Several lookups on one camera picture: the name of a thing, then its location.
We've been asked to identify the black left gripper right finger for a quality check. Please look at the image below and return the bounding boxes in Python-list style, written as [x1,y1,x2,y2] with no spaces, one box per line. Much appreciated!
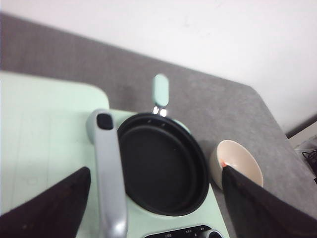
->
[222,165,317,238]

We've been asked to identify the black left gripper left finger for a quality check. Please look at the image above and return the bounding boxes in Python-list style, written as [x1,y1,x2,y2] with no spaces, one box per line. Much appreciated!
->
[0,167,91,238]

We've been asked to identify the cream ribbed bowl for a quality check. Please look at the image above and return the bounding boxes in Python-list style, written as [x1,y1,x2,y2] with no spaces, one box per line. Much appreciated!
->
[209,139,264,189]

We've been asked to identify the silver lid handle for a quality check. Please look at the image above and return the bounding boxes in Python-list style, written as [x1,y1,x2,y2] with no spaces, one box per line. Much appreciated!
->
[86,109,128,238]

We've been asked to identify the mint green breakfast maker base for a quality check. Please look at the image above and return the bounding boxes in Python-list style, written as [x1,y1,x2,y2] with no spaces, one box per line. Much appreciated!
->
[76,109,230,238]

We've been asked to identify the right silver control knob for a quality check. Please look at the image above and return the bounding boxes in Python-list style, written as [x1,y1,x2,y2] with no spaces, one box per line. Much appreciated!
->
[202,230,223,238]

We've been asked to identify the black frying pan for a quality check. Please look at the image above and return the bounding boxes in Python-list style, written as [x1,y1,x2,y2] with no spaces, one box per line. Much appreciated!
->
[117,113,209,216]

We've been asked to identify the mint green pan handle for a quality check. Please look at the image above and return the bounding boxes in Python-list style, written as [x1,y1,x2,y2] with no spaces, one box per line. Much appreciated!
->
[152,74,169,117]

